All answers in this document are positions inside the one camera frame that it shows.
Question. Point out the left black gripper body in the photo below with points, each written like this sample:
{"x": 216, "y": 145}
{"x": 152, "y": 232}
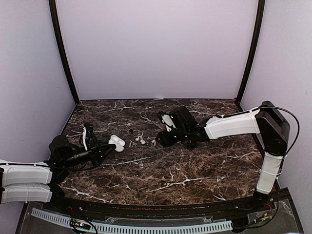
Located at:
{"x": 92, "y": 154}

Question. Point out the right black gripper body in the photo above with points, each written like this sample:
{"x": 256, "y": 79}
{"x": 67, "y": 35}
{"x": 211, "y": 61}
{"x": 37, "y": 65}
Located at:
{"x": 182, "y": 136}

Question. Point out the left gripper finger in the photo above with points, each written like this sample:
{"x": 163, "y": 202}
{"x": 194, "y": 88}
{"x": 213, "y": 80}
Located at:
{"x": 102, "y": 143}
{"x": 106, "y": 150}

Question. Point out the white earbud charging case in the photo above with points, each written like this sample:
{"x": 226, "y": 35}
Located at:
{"x": 118, "y": 142}

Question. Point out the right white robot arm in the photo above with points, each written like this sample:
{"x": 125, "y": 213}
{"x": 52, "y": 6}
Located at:
{"x": 265, "y": 120}

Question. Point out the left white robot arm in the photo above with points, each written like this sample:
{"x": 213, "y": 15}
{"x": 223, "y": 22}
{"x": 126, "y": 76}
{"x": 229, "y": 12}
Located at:
{"x": 26, "y": 182}

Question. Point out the white earbud pair on table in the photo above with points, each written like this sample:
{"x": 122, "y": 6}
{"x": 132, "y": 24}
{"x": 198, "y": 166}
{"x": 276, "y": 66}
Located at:
{"x": 140, "y": 139}

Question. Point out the green circuit board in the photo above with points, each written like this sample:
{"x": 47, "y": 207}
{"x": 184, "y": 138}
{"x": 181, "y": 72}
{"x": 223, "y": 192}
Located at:
{"x": 79, "y": 224}

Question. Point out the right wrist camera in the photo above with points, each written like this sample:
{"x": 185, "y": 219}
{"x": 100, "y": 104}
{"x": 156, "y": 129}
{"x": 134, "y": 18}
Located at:
{"x": 166, "y": 119}

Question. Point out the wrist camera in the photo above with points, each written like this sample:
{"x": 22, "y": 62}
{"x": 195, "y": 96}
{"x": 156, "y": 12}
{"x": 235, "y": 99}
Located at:
{"x": 87, "y": 135}
{"x": 166, "y": 119}

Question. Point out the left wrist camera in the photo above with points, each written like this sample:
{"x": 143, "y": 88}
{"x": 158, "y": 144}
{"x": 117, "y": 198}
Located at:
{"x": 87, "y": 135}

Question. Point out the left black frame post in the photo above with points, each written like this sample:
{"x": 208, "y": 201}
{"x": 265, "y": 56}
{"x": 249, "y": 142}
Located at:
{"x": 61, "y": 50}

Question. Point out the black frame post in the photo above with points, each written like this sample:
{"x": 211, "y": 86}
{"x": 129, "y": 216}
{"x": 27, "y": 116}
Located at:
{"x": 61, "y": 50}
{"x": 252, "y": 51}

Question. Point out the grey slotted cable duct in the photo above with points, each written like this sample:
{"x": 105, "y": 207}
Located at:
{"x": 114, "y": 225}

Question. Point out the black front rail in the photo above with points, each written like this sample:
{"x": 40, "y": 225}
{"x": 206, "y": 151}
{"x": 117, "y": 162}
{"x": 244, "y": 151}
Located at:
{"x": 222, "y": 209}

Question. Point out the right black frame post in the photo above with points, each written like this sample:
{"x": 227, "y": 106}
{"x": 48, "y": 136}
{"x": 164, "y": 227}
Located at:
{"x": 252, "y": 51}

